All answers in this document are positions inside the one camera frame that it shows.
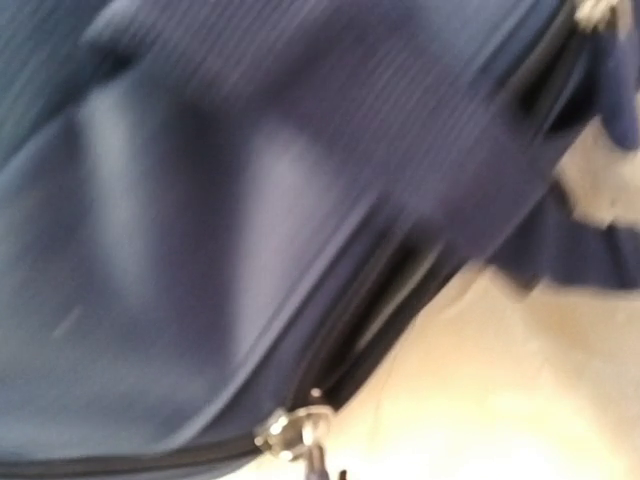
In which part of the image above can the navy blue student backpack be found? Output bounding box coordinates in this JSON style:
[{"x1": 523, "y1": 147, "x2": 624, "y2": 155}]
[{"x1": 1, "y1": 1, "x2": 639, "y2": 479}]

